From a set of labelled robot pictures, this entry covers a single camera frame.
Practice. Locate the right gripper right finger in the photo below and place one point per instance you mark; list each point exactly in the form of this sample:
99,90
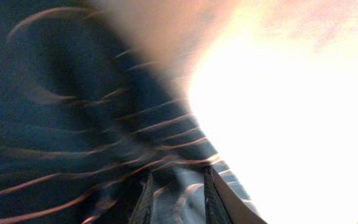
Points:
222,204

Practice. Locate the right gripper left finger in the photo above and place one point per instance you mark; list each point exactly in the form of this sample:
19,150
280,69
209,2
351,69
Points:
143,211

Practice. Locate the black orange patterned garment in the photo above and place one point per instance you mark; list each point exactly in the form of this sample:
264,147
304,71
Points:
83,121

